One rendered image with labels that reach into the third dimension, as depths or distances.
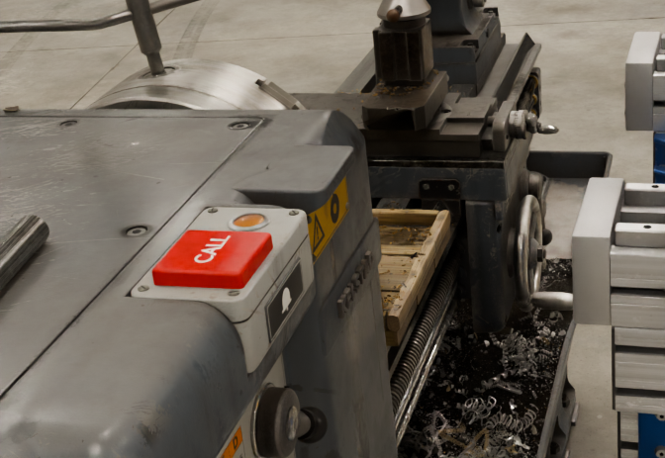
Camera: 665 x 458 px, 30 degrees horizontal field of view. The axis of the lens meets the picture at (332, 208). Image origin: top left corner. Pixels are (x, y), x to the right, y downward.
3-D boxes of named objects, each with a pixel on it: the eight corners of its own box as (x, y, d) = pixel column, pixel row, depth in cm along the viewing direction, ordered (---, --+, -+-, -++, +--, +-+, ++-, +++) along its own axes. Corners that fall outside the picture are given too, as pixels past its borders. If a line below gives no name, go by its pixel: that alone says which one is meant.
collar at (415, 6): (425, 20, 178) (423, 0, 176) (371, 22, 180) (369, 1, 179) (435, 6, 184) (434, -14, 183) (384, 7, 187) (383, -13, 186)
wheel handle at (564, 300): (578, 314, 185) (577, 298, 184) (524, 312, 187) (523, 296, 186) (580, 306, 187) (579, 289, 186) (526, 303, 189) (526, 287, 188)
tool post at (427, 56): (424, 87, 182) (419, 21, 178) (374, 87, 184) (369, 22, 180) (434, 71, 188) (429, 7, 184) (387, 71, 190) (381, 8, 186)
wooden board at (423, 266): (401, 346, 144) (398, 317, 143) (121, 329, 155) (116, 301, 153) (451, 236, 170) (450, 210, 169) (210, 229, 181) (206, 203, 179)
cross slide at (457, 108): (504, 158, 178) (502, 129, 177) (227, 154, 191) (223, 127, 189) (521, 119, 193) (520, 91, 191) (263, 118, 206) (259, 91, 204)
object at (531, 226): (539, 343, 187) (534, 203, 178) (473, 339, 190) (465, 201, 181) (561, 264, 210) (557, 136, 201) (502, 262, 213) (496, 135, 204)
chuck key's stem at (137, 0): (174, 94, 128) (142, -14, 124) (178, 98, 126) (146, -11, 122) (153, 100, 128) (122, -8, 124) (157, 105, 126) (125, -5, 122)
